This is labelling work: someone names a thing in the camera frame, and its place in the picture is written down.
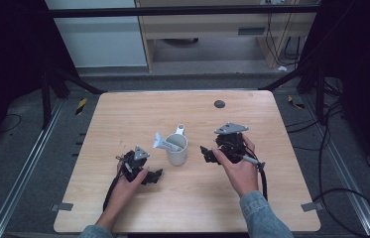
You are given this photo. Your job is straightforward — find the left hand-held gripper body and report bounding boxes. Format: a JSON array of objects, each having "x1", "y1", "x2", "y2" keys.
[{"x1": 118, "y1": 145, "x2": 151, "y2": 183}]

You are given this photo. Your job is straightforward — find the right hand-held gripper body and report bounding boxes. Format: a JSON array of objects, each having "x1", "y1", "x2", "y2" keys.
[{"x1": 214, "y1": 122, "x2": 250, "y2": 165}]

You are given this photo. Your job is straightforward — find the white and teal toothpaste tube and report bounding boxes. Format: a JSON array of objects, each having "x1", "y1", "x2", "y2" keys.
[{"x1": 152, "y1": 131, "x2": 185, "y2": 153}]

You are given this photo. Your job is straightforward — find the white cup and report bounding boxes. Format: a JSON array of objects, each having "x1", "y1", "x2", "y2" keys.
[{"x1": 165, "y1": 123, "x2": 189, "y2": 167}]

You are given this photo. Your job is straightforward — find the person's left hand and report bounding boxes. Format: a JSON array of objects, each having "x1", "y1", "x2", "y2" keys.
[{"x1": 105, "y1": 161, "x2": 150, "y2": 216}]

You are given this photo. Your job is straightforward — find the person's right hand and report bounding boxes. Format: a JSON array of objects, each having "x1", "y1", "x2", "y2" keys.
[{"x1": 211, "y1": 133, "x2": 260, "y2": 198}]

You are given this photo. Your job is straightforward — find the yellow and black tape strip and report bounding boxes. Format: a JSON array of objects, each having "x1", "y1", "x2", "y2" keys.
[
  {"x1": 74, "y1": 97, "x2": 88, "y2": 116},
  {"x1": 287, "y1": 94, "x2": 307, "y2": 111}
]

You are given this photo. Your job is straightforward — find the black metal stand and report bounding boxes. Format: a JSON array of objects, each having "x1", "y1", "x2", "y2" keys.
[
  {"x1": 39, "y1": 60, "x2": 106, "y2": 131},
  {"x1": 259, "y1": 63, "x2": 327, "y2": 125}
]

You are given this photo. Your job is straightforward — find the light wooden desk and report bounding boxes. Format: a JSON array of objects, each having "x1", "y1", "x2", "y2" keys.
[{"x1": 134, "y1": 0, "x2": 320, "y2": 72}]

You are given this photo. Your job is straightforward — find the white cabinet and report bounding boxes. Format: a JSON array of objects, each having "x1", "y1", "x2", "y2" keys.
[{"x1": 45, "y1": 0, "x2": 148, "y2": 69}]

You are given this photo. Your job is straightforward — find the dark curtain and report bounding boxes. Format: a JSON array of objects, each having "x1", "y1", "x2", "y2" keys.
[
  {"x1": 296, "y1": 0, "x2": 370, "y2": 184},
  {"x1": 0, "y1": 0, "x2": 79, "y2": 163}
]

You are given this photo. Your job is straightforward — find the grey cable plug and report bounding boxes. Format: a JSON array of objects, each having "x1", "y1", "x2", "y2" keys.
[{"x1": 241, "y1": 154, "x2": 267, "y2": 169}]

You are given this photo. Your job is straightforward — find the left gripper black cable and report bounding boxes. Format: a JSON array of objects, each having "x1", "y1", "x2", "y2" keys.
[{"x1": 102, "y1": 172, "x2": 125, "y2": 212}]

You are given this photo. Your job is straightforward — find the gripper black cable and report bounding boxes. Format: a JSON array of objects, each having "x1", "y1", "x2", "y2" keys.
[
  {"x1": 257, "y1": 162, "x2": 270, "y2": 202},
  {"x1": 102, "y1": 172, "x2": 125, "y2": 212}
]

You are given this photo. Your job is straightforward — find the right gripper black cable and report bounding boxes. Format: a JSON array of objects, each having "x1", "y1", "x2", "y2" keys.
[{"x1": 257, "y1": 162, "x2": 270, "y2": 202}]

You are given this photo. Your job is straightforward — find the grey table bracket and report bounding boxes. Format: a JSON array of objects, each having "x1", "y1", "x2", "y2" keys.
[
  {"x1": 51, "y1": 201, "x2": 74, "y2": 213},
  {"x1": 300, "y1": 200, "x2": 325, "y2": 213}
]

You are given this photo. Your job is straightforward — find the black hanging desk cables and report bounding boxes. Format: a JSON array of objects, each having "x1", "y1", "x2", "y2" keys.
[{"x1": 264, "y1": 12, "x2": 304, "y2": 68}]

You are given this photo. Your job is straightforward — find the metal floor rail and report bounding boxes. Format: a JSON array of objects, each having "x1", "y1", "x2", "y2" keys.
[
  {"x1": 0, "y1": 98, "x2": 65, "y2": 238},
  {"x1": 304, "y1": 94, "x2": 370, "y2": 238}
]

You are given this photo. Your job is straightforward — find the thin black floor cable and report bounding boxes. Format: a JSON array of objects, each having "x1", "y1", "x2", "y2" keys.
[{"x1": 0, "y1": 113, "x2": 23, "y2": 136}]

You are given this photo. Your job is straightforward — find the black horizontal frame bar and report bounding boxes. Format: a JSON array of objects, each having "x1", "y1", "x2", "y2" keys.
[{"x1": 48, "y1": 4, "x2": 321, "y2": 19}]

